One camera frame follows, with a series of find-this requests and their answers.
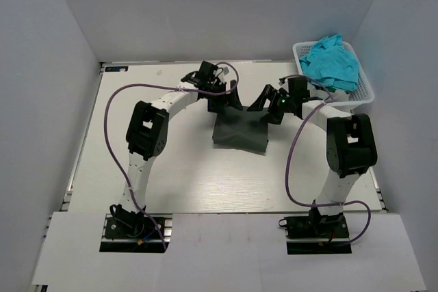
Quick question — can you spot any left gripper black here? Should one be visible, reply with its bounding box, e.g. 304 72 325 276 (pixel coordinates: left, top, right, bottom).
206 79 242 114

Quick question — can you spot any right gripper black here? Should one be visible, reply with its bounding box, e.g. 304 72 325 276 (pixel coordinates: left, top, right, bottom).
248 84 296 124

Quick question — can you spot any dark grey t shirt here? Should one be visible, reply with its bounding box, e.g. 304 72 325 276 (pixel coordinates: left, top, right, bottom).
212 107 268 154

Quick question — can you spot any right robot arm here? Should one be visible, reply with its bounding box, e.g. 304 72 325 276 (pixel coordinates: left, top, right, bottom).
248 82 378 237

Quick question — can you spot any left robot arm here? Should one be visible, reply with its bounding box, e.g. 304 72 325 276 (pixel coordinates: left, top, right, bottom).
118 79 239 237

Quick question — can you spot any light grey t shirt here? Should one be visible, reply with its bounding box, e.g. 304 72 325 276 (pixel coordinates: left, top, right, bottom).
315 90 349 103

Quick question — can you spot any turquoise t shirt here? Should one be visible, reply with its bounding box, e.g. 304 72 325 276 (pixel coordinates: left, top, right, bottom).
299 34 359 92

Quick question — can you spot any white plastic basket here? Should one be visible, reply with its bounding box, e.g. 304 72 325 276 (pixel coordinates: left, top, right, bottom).
292 41 375 111

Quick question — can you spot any blue table label sticker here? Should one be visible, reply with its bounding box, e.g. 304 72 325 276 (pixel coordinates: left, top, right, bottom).
105 66 129 72

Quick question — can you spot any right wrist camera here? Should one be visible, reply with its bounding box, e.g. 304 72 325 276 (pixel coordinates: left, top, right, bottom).
279 75 317 102

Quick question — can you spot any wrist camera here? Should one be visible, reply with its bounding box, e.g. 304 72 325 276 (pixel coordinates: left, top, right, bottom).
181 61 226 92
279 75 317 102

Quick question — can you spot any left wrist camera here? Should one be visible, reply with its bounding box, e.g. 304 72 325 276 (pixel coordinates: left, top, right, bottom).
181 61 226 92

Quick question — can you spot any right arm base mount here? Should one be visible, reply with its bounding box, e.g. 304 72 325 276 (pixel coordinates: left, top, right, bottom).
279 216 352 255

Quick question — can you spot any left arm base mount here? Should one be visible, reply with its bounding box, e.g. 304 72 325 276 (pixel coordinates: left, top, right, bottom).
99 214 165 254

